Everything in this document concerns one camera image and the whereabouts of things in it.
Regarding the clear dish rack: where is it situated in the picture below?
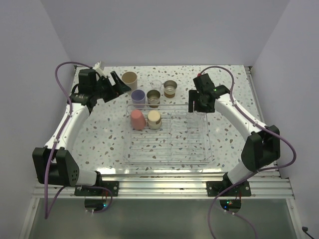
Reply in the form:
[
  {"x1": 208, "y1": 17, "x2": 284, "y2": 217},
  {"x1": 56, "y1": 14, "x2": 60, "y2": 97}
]
[{"x1": 123, "y1": 105, "x2": 213, "y2": 167}]

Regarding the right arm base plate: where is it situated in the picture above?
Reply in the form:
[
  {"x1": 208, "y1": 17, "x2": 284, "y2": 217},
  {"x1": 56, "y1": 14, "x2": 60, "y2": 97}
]
[{"x1": 206, "y1": 181, "x2": 252, "y2": 197}]

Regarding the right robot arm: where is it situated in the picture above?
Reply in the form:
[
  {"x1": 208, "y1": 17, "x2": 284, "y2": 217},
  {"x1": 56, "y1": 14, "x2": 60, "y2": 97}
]
[{"x1": 188, "y1": 74, "x2": 280, "y2": 196}]

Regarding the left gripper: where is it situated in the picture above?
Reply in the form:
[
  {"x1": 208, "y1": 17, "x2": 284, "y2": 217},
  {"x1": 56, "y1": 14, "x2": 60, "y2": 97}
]
[{"x1": 92, "y1": 71, "x2": 131, "y2": 103}]

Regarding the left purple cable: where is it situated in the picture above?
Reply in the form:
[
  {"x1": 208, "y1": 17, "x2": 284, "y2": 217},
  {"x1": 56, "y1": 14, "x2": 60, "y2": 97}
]
[{"x1": 44, "y1": 61, "x2": 94, "y2": 220}]

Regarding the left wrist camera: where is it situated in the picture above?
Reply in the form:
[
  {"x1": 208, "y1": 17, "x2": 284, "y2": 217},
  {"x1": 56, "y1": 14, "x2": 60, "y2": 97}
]
[{"x1": 92, "y1": 61, "x2": 103, "y2": 75}]

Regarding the purple cable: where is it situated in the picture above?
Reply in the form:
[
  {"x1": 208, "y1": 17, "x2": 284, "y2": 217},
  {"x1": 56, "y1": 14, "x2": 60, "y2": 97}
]
[
  {"x1": 200, "y1": 65, "x2": 297, "y2": 239},
  {"x1": 44, "y1": 61, "x2": 94, "y2": 220}
]

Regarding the steel cup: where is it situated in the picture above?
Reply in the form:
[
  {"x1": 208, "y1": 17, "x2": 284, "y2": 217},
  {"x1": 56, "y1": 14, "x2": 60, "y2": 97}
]
[
  {"x1": 147, "y1": 89, "x2": 161, "y2": 108},
  {"x1": 147, "y1": 110, "x2": 162, "y2": 130},
  {"x1": 163, "y1": 80, "x2": 177, "y2": 98}
]

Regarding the left controller board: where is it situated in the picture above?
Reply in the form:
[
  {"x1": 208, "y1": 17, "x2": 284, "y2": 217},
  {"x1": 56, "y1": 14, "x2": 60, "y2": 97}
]
[{"x1": 84, "y1": 199, "x2": 112, "y2": 213}]

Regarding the right controller board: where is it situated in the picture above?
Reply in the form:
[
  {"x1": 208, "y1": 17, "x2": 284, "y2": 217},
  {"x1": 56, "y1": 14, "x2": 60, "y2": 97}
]
[{"x1": 220, "y1": 199, "x2": 242, "y2": 213}]

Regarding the clear glass tumbler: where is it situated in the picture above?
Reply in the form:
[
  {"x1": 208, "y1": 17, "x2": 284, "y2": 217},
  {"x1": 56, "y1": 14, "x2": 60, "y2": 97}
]
[{"x1": 186, "y1": 112, "x2": 207, "y2": 129}]

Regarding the aluminium frame rail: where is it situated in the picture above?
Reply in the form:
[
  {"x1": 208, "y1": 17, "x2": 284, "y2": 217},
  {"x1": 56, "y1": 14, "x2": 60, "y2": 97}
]
[{"x1": 31, "y1": 175, "x2": 296, "y2": 199}]

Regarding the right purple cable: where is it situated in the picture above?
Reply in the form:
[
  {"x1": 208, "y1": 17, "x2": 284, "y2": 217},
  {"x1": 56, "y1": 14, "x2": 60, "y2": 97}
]
[{"x1": 200, "y1": 65, "x2": 297, "y2": 239}]

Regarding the pink cup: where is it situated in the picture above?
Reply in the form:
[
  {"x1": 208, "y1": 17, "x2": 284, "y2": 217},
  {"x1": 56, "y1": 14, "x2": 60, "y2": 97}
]
[{"x1": 130, "y1": 110, "x2": 146, "y2": 130}]

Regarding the steel cup back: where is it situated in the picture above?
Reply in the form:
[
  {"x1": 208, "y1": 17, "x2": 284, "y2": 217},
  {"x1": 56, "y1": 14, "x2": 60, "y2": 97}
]
[{"x1": 163, "y1": 80, "x2": 177, "y2": 98}]

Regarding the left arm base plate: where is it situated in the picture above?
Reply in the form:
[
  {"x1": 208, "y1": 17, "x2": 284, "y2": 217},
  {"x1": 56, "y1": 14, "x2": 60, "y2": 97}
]
[{"x1": 74, "y1": 181, "x2": 120, "y2": 197}]

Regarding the controller board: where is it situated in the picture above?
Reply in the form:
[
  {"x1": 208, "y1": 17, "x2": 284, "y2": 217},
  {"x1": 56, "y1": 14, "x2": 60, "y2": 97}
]
[
  {"x1": 220, "y1": 199, "x2": 242, "y2": 213},
  {"x1": 84, "y1": 199, "x2": 112, "y2": 213}
]

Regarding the tall beige cup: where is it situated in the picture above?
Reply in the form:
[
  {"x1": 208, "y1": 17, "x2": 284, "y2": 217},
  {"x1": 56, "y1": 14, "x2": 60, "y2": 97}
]
[{"x1": 122, "y1": 72, "x2": 138, "y2": 91}]

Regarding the purple cup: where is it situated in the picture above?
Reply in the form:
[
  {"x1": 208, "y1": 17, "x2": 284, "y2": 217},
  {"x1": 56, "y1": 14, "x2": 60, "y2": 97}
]
[{"x1": 131, "y1": 89, "x2": 146, "y2": 109}]

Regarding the clear glass mug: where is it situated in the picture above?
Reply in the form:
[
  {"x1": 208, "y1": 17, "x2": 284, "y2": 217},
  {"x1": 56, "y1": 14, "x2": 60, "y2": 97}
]
[{"x1": 150, "y1": 80, "x2": 162, "y2": 92}]

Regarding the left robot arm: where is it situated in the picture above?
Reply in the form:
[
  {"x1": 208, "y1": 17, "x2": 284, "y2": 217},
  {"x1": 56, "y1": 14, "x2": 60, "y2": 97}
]
[{"x1": 32, "y1": 69, "x2": 130, "y2": 196}]

